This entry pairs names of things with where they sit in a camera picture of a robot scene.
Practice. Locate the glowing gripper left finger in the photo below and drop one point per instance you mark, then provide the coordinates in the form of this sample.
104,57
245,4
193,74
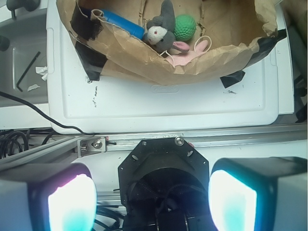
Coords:
47,197

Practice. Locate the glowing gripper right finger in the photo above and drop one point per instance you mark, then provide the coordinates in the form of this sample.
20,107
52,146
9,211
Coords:
259,194

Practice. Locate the green dimpled ball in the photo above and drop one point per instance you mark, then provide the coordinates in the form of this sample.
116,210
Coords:
185,27

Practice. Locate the black allen key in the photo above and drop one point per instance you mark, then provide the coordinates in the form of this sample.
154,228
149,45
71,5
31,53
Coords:
26,71

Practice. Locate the pink plush toy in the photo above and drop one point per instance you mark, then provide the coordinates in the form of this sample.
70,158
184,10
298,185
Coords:
184,58

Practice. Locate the brown paper bag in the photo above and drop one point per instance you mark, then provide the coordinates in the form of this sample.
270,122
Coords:
241,33

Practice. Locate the grey plush bunny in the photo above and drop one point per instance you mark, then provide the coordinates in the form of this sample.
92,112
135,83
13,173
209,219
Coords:
160,31

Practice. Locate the blue plastic capsule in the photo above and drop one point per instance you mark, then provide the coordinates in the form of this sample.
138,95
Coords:
132,28

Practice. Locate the metal corner bracket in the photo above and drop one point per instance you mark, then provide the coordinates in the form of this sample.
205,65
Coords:
91,145

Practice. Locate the aluminium extrusion rail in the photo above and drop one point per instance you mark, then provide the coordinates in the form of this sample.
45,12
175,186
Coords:
72,147

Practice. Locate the black octagonal mount plate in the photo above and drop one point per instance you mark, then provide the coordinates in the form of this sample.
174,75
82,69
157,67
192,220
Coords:
157,168

